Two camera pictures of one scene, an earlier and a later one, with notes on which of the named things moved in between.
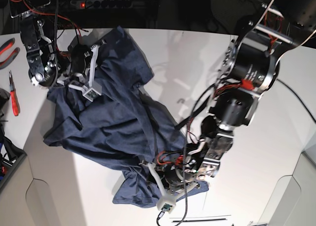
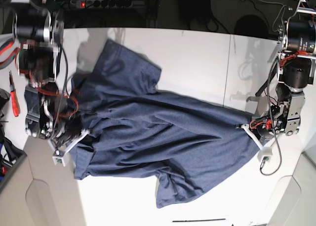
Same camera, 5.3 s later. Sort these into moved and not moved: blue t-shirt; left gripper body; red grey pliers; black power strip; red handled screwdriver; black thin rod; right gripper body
Moved: right gripper body; blue t-shirt; left gripper body
Not moved: red grey pliers; black power strip; red handled screwdriver; black thin rod
